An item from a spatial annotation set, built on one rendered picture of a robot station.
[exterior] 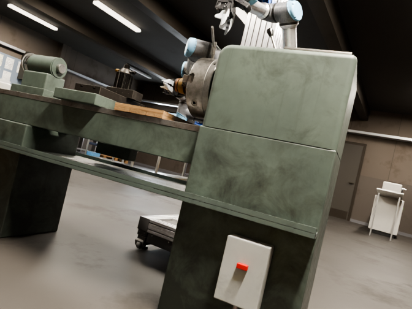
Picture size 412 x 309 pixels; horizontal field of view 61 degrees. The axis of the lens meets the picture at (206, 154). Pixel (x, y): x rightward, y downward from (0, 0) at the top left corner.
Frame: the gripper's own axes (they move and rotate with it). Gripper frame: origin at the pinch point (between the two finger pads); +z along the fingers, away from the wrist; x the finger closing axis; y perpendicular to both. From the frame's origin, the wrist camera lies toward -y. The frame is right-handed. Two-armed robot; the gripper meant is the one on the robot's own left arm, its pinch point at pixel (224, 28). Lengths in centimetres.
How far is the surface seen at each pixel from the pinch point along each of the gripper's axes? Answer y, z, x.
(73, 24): 533, -248, -346
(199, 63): 11.2, 15.2, -8.3
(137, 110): 37, 45, -10
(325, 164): -58, 54, -8
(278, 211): -44, 76, -14
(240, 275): -37, 104, -13
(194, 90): 9.1, 29.6, -9.4
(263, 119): -30, 41, -5
